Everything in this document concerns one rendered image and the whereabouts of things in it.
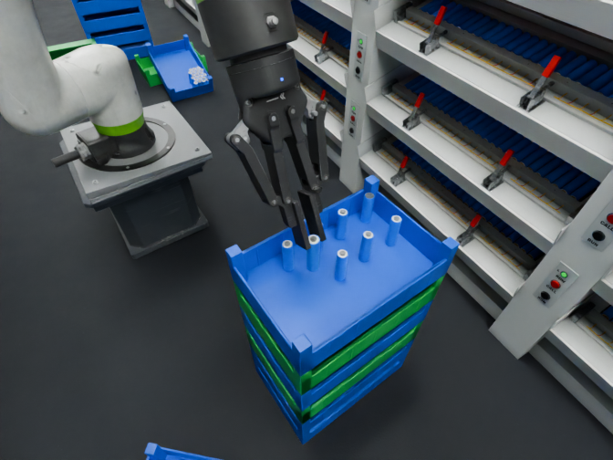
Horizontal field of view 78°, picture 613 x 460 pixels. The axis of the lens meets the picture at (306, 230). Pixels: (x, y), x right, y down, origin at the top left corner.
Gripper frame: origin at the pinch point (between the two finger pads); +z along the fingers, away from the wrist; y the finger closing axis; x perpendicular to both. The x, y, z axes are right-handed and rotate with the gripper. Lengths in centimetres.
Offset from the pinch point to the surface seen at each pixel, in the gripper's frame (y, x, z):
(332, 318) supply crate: -0.1, -0.2, 17.7
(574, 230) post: -47, 11, 22
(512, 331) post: -47, -1, 54
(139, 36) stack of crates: -29, -193, -38
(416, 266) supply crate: -17.9, 0.2, 17.8
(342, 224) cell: -11.1, -9.0, 9.1
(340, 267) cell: -5.2, -3.0, 12.2
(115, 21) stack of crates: -21, -190, -47
